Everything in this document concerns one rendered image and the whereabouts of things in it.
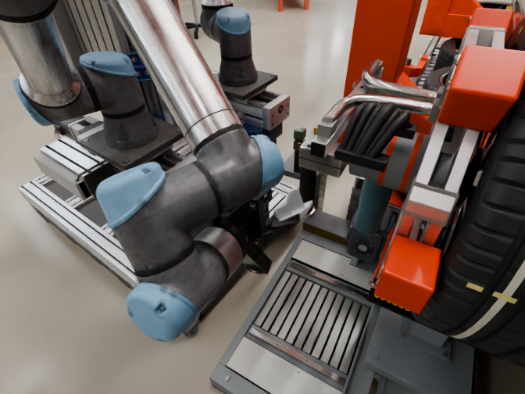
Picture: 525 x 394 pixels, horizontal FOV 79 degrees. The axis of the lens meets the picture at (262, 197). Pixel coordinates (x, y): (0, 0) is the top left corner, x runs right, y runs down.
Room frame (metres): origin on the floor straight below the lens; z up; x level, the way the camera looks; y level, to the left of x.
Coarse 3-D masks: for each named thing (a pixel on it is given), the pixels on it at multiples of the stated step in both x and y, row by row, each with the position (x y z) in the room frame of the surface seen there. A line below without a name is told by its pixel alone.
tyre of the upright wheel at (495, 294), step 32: (512, 32) 0.70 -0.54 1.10; (512, 128) 0.35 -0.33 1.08; (512, 160) 0.32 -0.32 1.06; (480, 192) 0.32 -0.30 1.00; (512, 192) 0.29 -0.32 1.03; (480, 224) 0.28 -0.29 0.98; (512, 224) 0.27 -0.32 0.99; (448, 256) 0.29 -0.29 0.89; (480, 256) 0.26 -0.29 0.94; (512, 256) 0.25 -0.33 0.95; (448, 288) 0.25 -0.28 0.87; (480, 288) 0.24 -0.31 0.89; (416, 320) 0.30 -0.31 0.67; (448, 320) 0.24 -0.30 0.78; (512, 320) 0.21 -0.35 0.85; (512, 352) 0.20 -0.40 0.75
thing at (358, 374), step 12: (372, 312) 0.59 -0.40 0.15; (372, 324) 0.54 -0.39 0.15; (360, 348) 0.46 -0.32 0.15; (360, 360) 0.41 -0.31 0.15; (360, 372) 0.38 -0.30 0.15; (372, 372) 0.37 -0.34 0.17; (348, 384) 0.34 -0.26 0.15; (360, 384) 0.34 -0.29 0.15; (372, 384) 0.33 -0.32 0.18; (384, 384) 0.34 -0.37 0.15; (396, 384) 0.34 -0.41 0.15
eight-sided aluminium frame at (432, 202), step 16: (480, 32) 0.64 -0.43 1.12; (496, 32) 0.62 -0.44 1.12; (432, 128) 0.78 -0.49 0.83; (464, 128) 0.43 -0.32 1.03; (432, 144) 0.41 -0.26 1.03; (464, 144) 0.39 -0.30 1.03; (432, 160) 0.39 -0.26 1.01; (464, 160) 0.37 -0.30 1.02; (416, 176) 0.38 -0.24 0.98; (448, 176) 0.37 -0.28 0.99; (416, 192) 0.36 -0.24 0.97; (432, 192) 0.35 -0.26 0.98; (448, 192) 0.34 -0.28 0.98; (416, 208) 0.34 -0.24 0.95; (432, 208) 0.33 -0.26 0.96; (448, 208) 0.33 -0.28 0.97; (400, 224) 0.35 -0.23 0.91; (416, 224) 0.60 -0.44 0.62; (432, 224) 0.33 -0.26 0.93; (432, 240) 0.32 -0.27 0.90; (384, 256) 0.49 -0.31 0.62
